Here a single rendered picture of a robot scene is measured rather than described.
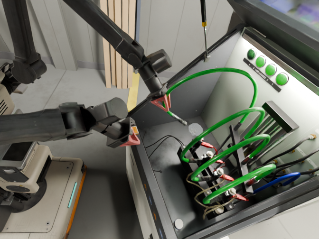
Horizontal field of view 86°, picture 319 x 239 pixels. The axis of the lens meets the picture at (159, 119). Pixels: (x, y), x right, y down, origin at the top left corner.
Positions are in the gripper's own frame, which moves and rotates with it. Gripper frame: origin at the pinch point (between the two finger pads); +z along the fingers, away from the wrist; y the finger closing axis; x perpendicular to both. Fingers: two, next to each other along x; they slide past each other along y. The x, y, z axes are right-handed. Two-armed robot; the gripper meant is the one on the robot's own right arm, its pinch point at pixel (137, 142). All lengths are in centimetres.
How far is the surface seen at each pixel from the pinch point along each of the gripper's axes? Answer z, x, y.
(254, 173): 14.6, -16.5, 29.0
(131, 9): 14, 187, -17
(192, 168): 34.6, -0.8, 2.7
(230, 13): 97, 196, 74
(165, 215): 26.5, -19.0, -9.5
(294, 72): 21, 14, 54
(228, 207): 43.0, -18.8, 11.2
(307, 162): 44, -10, 44
